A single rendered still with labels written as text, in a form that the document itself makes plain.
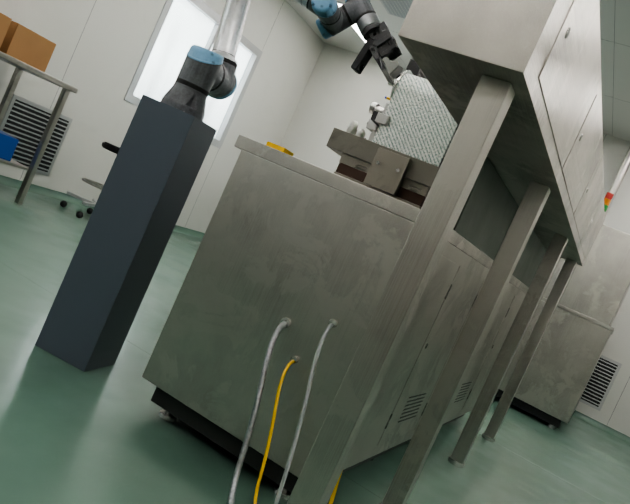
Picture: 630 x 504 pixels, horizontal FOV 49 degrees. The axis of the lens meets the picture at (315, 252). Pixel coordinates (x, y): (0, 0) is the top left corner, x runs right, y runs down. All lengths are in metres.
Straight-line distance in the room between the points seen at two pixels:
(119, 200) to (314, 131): 6.46
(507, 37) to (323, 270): 0.89
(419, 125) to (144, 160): 0.88
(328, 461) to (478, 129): 0.69
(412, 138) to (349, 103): 6.42
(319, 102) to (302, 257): 6.86
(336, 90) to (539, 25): 7.46
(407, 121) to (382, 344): 1.05
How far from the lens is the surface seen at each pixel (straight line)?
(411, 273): 1.31
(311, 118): 8.72
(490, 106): 1.35
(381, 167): 1.96
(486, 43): 1.31
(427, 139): 2.18
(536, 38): 1.30
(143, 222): 2.28
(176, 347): 2.14
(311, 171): 1.99
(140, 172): 2.30
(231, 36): 2.52
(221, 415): 2.06
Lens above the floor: 0.77
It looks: 3 degrees down
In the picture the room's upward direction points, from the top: 24 degrees clockwise
